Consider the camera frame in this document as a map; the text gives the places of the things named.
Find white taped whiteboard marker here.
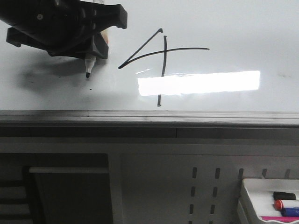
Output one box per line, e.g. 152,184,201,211
84,0,109,79

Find white slotted pegboard panel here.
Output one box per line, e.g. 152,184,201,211
109,144,299,224

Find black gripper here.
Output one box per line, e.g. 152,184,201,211
0,0,128,59

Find red capped marker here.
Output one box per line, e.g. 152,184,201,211
274,200,299,211

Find blue capped marker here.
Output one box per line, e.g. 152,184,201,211
281,208,299,217

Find white whiteboard with metal frame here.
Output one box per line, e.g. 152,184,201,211
0,0,299,126

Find dark rectangular board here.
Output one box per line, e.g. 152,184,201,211
22,166,113,224

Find white marker tray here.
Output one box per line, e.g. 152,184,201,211
237,179,299,224

